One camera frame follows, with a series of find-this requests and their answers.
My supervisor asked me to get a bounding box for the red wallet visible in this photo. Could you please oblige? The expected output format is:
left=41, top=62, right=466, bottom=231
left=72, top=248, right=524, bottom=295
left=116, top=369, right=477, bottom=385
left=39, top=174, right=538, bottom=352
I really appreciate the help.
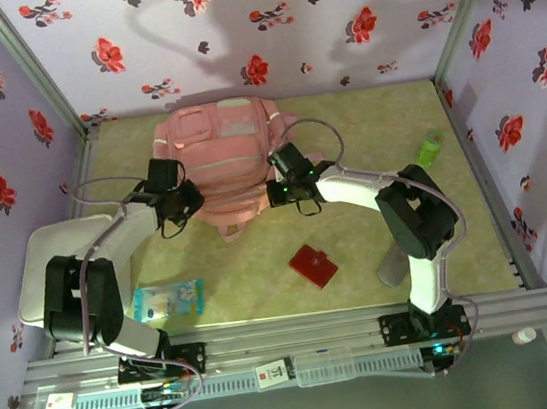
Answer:
left=286, top=240, right=342, bottom=295

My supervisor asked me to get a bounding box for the lilac right arm cable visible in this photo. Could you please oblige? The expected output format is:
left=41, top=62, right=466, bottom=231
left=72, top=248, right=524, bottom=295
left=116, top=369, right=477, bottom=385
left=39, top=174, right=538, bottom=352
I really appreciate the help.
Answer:
left=278, top=98, right=490, bottom=395

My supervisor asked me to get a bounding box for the white card with red mark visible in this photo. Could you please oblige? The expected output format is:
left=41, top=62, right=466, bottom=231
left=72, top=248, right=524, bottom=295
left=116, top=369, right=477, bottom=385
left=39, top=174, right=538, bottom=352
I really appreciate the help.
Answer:
left=252, top=356, right=299, bottom=392

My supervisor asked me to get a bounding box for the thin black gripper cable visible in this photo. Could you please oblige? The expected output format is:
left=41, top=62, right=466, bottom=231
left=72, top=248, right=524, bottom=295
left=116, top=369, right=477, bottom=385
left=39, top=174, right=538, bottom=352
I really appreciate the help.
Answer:
left=294, top=197, right=323, bottom=221
left=155, top=210, right=191, bottom=242

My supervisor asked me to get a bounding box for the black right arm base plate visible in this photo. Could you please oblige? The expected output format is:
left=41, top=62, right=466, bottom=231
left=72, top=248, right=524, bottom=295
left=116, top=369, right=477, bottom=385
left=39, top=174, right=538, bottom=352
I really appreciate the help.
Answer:
left=377, top=302, right=474, bottom=352

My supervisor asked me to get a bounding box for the thin black left gripper cable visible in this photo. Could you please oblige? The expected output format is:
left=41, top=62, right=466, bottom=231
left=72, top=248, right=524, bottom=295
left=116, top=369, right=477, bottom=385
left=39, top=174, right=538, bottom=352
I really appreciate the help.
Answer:
left=155, top=210, right=191, bottom=242

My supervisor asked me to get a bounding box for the clear plastic box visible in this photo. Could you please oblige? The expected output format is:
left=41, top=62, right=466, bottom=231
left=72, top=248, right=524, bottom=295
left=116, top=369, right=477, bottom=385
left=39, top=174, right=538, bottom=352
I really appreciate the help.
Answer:
left=291, top=346, right=357, bottom=390

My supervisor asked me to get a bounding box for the thin black right gripper cable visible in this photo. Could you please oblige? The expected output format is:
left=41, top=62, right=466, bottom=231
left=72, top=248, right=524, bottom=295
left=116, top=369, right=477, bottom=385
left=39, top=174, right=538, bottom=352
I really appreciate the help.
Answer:
left=294, top=197, right=323, bottom=221

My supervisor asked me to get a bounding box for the green plastic bottle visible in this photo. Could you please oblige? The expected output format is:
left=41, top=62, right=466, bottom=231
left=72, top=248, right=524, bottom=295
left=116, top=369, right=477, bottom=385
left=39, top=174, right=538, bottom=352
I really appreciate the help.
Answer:
left=411, top=126, right=451, bottom=170

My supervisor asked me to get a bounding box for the small white red box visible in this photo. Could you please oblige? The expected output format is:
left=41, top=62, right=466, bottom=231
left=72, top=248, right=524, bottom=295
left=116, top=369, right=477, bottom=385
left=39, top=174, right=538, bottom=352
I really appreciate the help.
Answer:
left=43, top=390, right=78, bottom=409

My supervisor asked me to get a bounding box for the grey pencil case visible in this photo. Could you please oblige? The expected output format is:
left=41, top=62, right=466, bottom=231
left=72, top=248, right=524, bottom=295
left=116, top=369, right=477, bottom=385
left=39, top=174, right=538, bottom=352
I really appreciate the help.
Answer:
left=373, top=242, right=415, bottom=290

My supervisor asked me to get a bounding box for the white slotted cable duct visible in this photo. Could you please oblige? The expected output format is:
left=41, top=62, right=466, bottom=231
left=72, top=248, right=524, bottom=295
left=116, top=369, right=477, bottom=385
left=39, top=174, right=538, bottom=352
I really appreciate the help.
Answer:
left=43, top=345, right=427, bottom=409

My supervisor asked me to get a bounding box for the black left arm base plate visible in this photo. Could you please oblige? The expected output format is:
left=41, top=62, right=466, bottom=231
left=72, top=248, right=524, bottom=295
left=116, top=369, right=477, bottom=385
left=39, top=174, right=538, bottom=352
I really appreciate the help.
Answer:
left=113, top=338, right=210, bottom=388

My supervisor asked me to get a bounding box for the aluminium side rail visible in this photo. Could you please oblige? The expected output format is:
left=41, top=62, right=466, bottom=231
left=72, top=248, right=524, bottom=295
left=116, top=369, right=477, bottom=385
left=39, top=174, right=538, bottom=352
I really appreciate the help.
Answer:
left=433, top=70, right=547, bottom=300
left=55, top=125, right=112, bottom=223

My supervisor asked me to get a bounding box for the small white bottle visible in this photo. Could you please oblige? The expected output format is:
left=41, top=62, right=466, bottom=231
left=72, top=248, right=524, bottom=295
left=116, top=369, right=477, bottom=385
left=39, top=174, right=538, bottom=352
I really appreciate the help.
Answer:
left=510, top=325, right=539, bottom=347

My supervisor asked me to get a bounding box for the pink school backpack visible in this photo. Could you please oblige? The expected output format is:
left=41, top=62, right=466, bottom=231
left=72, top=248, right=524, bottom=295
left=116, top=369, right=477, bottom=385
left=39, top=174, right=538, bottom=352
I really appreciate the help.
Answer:
left=147, top=88, right=317, bottom=253

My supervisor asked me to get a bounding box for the aluminium corner post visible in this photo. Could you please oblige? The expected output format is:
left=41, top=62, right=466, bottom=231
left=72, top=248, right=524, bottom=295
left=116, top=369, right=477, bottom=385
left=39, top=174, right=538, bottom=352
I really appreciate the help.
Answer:
left=421, top=0, right=526, bottom=88
left=0, top=0, right=95, bottom=152

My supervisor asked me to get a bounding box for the light blue printed packet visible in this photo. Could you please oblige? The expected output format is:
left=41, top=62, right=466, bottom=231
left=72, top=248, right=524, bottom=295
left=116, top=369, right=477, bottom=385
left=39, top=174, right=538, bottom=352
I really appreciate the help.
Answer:
left=128, top=277, right=210, bottom=327

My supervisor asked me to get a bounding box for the long aluminium base rail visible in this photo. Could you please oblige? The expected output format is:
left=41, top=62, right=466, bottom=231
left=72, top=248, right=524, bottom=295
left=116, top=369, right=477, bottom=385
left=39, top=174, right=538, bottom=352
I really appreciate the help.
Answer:
left=17, top=278, right=547, bottom=401

